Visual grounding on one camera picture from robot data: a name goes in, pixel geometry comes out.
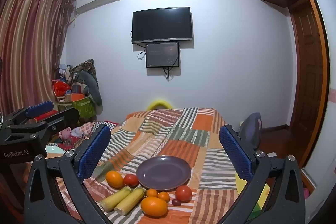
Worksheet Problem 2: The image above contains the large orange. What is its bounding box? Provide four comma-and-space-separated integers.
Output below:
140, 196, 168, 217

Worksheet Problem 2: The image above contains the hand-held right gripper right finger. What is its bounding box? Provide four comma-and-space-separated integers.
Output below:
219, 124, 307, 224

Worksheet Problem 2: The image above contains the checkered cloth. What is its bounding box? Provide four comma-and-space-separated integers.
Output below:
94, 120, 120, 133

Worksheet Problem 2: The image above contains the teal basin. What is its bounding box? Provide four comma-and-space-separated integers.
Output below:
46, 144, 67, 159

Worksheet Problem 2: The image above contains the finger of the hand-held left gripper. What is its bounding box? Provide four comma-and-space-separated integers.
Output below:
4, 101, 55, 126
34, 108, 80, 141

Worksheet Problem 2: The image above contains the floral cloth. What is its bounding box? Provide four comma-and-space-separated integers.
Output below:
59, 122, 98, 149

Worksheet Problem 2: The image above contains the striped patchwork blanket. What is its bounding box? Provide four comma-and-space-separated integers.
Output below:
24, 108, 265, 224

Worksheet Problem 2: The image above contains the yellow sheet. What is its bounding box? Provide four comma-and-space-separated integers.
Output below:
234, 173, 271, 220

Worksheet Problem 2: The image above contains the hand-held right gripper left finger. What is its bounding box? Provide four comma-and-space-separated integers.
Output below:
23, 124, 112, 224

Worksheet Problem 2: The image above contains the green storage box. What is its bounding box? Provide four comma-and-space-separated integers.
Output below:
57, 97, 95, 123

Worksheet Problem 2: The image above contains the striped curtain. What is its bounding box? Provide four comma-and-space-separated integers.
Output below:
0, 0, 77, 115

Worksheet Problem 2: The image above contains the brown wooden door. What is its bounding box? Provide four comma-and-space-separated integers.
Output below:
288, 0, 329, 169

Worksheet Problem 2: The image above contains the red tomato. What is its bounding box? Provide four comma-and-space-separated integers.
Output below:
175, 185, 193, 202
123, 174, 139, 188

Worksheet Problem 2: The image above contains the purple plate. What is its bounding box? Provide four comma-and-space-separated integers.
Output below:
136, 155, 192, 191

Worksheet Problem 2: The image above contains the orange box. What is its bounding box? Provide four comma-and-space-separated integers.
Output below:
64, 93, 90, 103

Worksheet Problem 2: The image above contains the wall television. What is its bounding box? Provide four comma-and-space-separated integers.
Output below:
132, 6, 194, 44

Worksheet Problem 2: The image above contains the red plastic bag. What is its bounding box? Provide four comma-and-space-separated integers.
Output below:
52, 80, 72, 96

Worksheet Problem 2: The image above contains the yellow round object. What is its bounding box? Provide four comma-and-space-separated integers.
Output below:
146, 99, 173, 111

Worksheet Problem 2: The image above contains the dark patterned cloth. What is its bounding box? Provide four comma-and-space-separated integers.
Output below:
70, 59, 99, 88

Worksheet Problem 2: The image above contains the black monitor cable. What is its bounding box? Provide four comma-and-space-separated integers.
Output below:
163, 67, 176, 83

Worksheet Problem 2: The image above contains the small black wall monitor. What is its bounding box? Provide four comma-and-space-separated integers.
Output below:
146, 42, 180, 68

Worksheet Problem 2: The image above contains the grey plush toy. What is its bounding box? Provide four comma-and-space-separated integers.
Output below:
75, 70, 103, 115

